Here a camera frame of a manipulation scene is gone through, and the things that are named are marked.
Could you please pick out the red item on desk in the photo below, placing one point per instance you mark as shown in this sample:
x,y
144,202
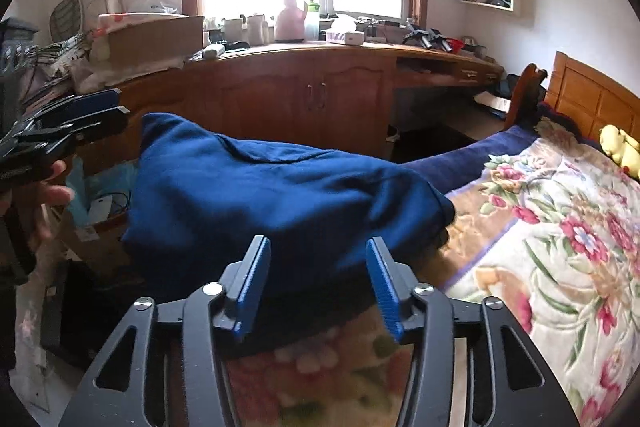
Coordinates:
x,y
454,44

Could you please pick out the navy bed sheet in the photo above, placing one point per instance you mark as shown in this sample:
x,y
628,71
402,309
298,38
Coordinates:
x,y
465,152

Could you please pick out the wooden desk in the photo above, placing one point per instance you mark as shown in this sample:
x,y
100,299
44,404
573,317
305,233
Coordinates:
x,y
300,87

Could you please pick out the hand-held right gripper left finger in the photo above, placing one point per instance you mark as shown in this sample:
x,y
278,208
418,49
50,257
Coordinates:
x,y
252,292

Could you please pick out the white jar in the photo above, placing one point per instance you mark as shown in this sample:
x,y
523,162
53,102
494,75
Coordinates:
x,y
256,28
232,29

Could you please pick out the blue blazer jacket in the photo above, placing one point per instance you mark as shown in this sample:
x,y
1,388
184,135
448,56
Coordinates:
x,y
260,197

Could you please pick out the cardboard box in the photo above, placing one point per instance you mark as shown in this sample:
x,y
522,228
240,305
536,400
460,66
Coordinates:
x,y
150,39

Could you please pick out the green capped bottle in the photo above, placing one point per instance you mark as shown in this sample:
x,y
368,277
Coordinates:
x,y
312,21

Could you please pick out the light blue plastic bag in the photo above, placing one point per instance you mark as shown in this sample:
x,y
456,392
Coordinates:
x,y
100,187

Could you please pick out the black tool on desk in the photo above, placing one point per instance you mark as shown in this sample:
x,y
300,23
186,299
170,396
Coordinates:
x,y
425,38

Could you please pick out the yellow plush toy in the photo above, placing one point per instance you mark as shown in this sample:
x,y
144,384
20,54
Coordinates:
x,y
622,149

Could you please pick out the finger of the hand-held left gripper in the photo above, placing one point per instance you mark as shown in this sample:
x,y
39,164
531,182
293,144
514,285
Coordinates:
x,y
90,124
85,102

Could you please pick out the person's left hand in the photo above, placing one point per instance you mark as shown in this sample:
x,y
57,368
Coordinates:
x,y
50,194

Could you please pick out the racket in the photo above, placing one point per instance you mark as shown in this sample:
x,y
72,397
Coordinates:
x,y
66,18

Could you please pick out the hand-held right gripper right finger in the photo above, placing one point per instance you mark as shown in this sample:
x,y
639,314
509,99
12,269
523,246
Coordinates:
x,y
385,292

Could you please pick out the wooden bed headboard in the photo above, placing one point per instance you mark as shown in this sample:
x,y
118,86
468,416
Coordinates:
x,y
590,97

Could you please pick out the white tissue box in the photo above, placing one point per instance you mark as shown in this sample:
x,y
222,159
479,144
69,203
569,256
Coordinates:
x,y
345,34

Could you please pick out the wooden chair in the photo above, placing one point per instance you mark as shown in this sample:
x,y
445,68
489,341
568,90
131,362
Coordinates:
x,y
525,97

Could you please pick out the floral blanket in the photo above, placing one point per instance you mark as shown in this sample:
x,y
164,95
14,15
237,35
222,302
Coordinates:
x,y
550,247

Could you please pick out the pink bottle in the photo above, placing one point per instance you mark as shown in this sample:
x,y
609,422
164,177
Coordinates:
x,y
292,19

